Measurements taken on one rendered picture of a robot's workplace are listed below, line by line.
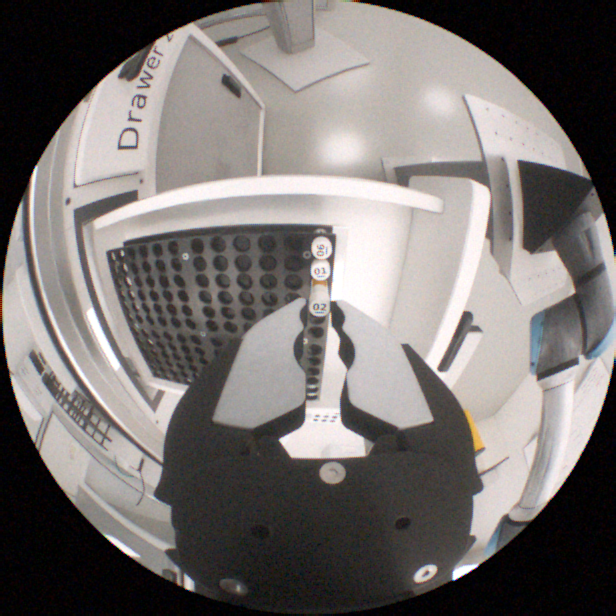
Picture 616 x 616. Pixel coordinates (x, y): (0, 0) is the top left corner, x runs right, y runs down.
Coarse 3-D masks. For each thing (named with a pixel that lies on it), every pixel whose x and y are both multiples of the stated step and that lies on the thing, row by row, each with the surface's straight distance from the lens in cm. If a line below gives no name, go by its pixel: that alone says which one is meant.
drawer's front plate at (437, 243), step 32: (448, 192) 17; (480, 192) 15; (416, 224) 22; (448, 224) 17; (480, 224) 16; (416, 256) 21; (448, 256) 17; (416, 288) 21; (448, 288) 16; (416, 320) 21; (448, 320) 17
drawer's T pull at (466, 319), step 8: (464, 312) 21; (464, 320) 21; (472, 320) 21; (456, 328) 22; (464, 328) 21; (456, 336) 22; (464, 336) 22; (456, 344) 22; (448, 352) 22; (456, 352) 23; (448, 360) 23; (440, 368) 24; (448, 368) 24
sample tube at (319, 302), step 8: (312, 280) 15; (320, 280) 15; (312, 288) 14; (320, 288) 14; (312, 296) 13; (320, 296) 13; (328, 296) 13; (312, 304) 13; (320, 304) 13; (328, 304) 13; (312, 312) 13; (320, 312) 13
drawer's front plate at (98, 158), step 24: (168, 48) 40; (96, 96) 29; (120, 96) 30; (96, 120) 27; (120, 120) 29; (144, 120) 32; (96, 144) 26; (144, 144) 31; (96, 168) 25; (120, 168) 28
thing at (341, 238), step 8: (336, 232) 20; (344, 232) 20; (336, 240) 20; (344, 240) 20; (336, 248) 20; (344, 248) 20; (336, 256) 20; (344, 256) 21; (336, 264) 21; (344, 264) 21; (336, 272) 21; (336, 280) 21; (336, 288) 22; (336, 296) 22
